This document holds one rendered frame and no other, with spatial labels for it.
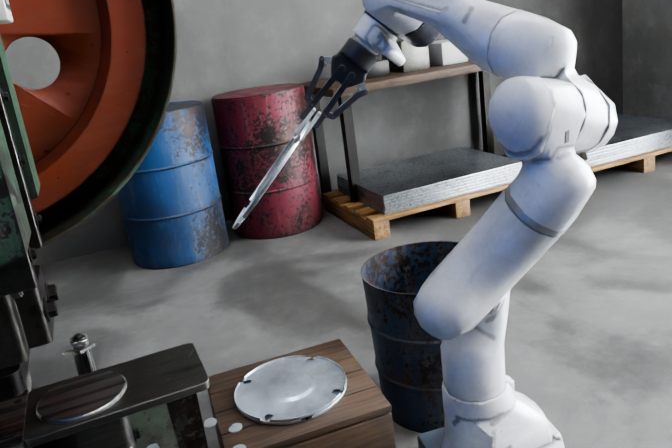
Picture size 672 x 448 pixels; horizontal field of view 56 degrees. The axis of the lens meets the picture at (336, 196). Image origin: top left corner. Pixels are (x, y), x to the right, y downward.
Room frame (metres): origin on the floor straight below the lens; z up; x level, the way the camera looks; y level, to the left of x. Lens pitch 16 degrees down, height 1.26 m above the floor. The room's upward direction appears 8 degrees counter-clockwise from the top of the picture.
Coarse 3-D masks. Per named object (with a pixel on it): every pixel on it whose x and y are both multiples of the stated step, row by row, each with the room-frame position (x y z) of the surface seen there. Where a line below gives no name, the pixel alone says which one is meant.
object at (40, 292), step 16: (48, 288) 0.83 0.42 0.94; (0, 304) 0.72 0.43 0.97; (16, 304) 0.75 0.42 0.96; (32, 304) 0.76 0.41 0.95; (48, 304) 0.78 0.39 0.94; (0, 320) 0.72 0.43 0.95; (16, 320) 0.73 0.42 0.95; (32, 320) 0.76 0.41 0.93; (48, 320) 0.77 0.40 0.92; (0, 336) 0.72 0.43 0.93; (16, 336) 0.73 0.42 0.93; (32, 336) 0.75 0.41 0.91; (48, 336) 0.76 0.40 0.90; (0, 352) 0.72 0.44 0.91; (16, 352) 0.72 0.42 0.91; (0, 368) 0.72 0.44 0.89
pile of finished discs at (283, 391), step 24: (288, 360) 1.57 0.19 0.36; (312, 360) 1.57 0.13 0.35; (240, 384) 1.48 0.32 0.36; (264, 384) 1.47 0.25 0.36; (288, 384) 1.44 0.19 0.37; (312, 384) 1.43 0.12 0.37; (336, 384) 1.42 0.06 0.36; (240, 408) 1.37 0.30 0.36; (264, 408) 1.36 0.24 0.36; (288, 408) 1.35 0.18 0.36; (312, 408) 1.33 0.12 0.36
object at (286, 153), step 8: (304, 128) 1.31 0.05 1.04; (296, 136) 1.48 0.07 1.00; (288, 144) 1.50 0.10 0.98; (296, 144) 1.27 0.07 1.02; (288, 152) 1.25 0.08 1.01; (280, 160) 1.33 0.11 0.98; (272, 168) 1.40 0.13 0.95; (280, 168) 1.23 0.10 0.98; (272, 176) 1.22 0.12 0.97; (264, 184) 1.30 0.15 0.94; (256, 192) 1.35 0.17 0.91; (264, 192) 1.22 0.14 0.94; (256, 200) 1.22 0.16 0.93; (248, 208) 1.23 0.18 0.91; (240, 216) 1.41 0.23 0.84; (240, 224) 1.27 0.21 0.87
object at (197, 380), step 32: (160, 352) 0.92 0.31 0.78; (192, 352) 0.90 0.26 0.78; (64, 384) 0.85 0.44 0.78; (96, 384) 0.83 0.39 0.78; (128, 384) 0.83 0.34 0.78; (160, 384) 0.82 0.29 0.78; (192, 384) 0.81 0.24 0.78; (32, 416) 0.78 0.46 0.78; (64, 416) 0.76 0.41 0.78; (96, 416) 0.76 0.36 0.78; (128, 416) 0.83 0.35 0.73
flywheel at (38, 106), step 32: (32, 0) 1.17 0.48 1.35; (64, 0) 1.19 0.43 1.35; (96, 0) 1.21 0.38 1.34; (128, 0) 1.20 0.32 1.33; (0, 32) 1.15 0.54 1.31; (32, 32) 1.17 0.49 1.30; (64, 32) 1.19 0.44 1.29; (96, 32) 1.21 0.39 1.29; (128, 32) 1.19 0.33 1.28; (64, 64) 1.18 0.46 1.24; (96, 64) 1.20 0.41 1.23; (128, 64) 1.19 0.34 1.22; (32, 96) 1.16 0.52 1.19; (64, 96) 1.18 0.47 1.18; (96, 96) 1.18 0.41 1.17; (128, 96) 1.18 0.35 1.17; (32, 128) 1.15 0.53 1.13; (64, 128) 1.17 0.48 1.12; (96, 128) 1.16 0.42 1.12; (64, 160) 1.14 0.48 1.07; (96, 160) 1.16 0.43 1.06; (64, 192) 1.13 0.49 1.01
